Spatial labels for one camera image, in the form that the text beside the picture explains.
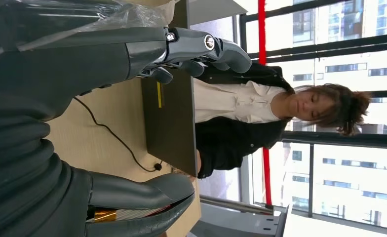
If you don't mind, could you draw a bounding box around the person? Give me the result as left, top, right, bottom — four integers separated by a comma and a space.
190, 62, 372, 181

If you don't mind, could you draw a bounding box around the grey laptop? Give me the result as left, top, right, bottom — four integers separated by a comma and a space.
141, 64, 199, 177

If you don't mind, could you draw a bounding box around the clear plastic hand cover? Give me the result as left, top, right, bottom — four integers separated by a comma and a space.
0, 0, 178, 61

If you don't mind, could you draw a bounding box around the grey white kiosk stand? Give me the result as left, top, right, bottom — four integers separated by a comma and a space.
190, 202, 294, 237

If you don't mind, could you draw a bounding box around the black laptop cable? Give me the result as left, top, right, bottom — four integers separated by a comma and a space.
74, 97, 163, 173

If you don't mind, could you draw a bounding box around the white desk cabinet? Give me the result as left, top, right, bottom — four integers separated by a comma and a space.
169, 0, 248, 30

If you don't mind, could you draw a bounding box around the light wood desk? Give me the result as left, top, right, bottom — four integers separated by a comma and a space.
46, 77, 202, 237

